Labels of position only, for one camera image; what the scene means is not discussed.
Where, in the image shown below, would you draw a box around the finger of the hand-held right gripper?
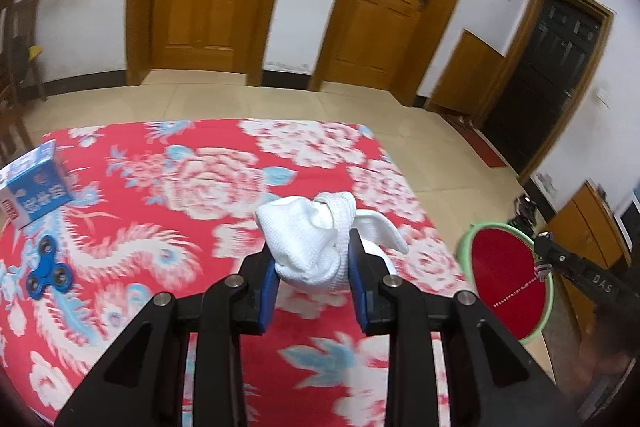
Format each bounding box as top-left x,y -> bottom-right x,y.
532,231 -> 640,303

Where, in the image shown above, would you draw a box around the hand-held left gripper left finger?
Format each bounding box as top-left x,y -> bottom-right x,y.
54,252 -> 278,427

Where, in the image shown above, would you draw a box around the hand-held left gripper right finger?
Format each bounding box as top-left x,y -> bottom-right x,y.
347,228 -> 583,427

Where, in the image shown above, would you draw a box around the white knotted cloth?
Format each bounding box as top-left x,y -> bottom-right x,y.
255,191 -> 410,294

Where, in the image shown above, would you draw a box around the thin beaded string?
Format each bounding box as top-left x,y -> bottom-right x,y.
492,262 -> 548,309

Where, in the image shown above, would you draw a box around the red green plastic stool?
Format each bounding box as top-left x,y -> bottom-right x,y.
459,221 -> 555,348

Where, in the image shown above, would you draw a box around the light wooden cabinet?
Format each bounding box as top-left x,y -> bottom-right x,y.
542,179 -> 635,278

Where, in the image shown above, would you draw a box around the dark shoes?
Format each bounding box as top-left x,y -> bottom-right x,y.
510,194 -> 538,228

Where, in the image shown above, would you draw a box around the red floral tablecloth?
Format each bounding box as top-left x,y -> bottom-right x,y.
0,119 -> 468,427

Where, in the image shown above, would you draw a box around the red door mat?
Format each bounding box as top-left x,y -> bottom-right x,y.
452,114 -> 508,168

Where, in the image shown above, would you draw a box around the blue fidget spinner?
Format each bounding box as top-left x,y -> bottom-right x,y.
26,234 -> 76,299

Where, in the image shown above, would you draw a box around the blue and white milk carton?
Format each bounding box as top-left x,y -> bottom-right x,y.
0,139 -> 76,228

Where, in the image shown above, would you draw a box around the wooden panel door with latch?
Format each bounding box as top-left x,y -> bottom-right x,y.
310,0 -> 487,108

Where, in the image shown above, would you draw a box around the dark wooden dining chair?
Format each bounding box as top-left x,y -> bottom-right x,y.
10,0 -> 48,102
0,0 -> 23,158

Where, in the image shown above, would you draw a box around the dark door with wooden frame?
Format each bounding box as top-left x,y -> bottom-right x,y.
472,0 -> 615,180

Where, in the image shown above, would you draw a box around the low wooden wall panel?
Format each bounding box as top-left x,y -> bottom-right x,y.
429,29 -> 506,118

